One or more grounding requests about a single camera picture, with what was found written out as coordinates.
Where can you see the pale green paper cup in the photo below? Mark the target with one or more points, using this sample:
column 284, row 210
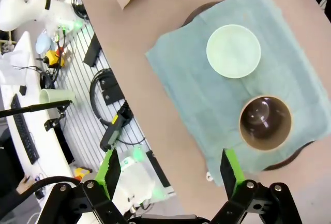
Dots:
column 57, row 95

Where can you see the dark brown serving tray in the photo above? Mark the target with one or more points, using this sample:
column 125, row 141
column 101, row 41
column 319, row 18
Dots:
column 284, row 160

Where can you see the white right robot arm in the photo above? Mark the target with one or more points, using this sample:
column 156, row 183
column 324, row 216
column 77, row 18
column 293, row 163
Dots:
column 144, row 180

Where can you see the black keyboard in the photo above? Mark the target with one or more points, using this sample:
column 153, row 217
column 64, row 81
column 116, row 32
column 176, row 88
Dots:
column 23, row 131

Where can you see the black mounting bracket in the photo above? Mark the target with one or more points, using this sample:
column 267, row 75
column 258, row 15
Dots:
column 157, row 169
column 111, row 92
column 92, row 50

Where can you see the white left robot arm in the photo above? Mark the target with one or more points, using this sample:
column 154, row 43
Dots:
column 15, row 9

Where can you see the black handheld enabling switch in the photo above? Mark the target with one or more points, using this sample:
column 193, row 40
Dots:
column 111, row 133

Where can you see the black boom rod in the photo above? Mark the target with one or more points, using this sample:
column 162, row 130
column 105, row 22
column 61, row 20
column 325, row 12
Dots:
column 26, row 110

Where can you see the white desk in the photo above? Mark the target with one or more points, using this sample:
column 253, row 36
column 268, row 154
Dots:
column 13, row 84

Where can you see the yellow emergency stop box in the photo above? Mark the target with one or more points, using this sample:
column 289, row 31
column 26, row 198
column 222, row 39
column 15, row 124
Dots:
column 81, row 172
column 53, row 58

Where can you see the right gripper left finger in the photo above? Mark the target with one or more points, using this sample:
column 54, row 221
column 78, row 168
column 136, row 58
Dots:
column 77, row 203

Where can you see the operator bare hand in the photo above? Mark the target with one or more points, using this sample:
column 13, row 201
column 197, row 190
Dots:
column 24, row 184

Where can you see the small black box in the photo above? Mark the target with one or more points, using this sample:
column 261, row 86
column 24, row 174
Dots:
column 23, row 90

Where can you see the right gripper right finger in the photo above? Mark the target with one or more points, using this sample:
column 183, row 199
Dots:
column 258, row 203

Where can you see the pale green bowl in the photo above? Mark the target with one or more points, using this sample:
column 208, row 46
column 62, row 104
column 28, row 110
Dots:
column 232, row 50

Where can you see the teal towel mat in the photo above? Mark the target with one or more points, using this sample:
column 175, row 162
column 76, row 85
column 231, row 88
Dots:
column 186, row 79

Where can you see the light blue face mask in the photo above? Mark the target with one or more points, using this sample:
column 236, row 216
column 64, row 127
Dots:
column 42, row 43

